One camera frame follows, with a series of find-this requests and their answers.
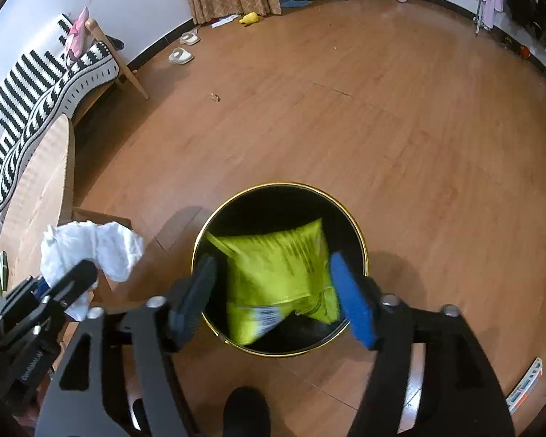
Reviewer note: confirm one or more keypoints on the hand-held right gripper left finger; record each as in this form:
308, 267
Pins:
194, 298

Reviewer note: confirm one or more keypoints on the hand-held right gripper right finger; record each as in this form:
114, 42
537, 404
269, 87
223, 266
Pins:
352, 302

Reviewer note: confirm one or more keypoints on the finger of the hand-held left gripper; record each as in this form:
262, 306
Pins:
75, 282
22, 296

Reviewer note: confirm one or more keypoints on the white tissue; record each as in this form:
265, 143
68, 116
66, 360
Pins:
100, 246

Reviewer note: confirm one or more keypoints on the yellow-green snack bag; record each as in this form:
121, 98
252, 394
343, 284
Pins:
273, 268

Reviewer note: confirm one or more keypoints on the black bin with gold rim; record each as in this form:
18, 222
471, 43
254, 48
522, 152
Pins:
264, 209

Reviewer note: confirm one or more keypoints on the wooden table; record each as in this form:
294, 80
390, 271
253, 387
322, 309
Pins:
36, 191

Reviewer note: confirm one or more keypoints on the white box with orange print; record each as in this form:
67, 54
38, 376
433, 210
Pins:
523, 387

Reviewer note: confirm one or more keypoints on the black white striped sofa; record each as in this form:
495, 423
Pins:
32, 86

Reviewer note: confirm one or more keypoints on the dark cloth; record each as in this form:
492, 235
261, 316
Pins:
113, 43

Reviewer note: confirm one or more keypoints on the pink toy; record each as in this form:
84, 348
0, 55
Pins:
78, 36

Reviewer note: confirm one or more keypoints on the white paper piece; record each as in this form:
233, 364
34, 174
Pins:
224, 20

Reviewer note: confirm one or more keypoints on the yellow toy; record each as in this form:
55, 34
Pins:
249, 18

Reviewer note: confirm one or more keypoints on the blue mat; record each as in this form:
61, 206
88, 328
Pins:
295, 3

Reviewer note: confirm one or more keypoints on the metal drying rack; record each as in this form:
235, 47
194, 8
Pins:
478, 22

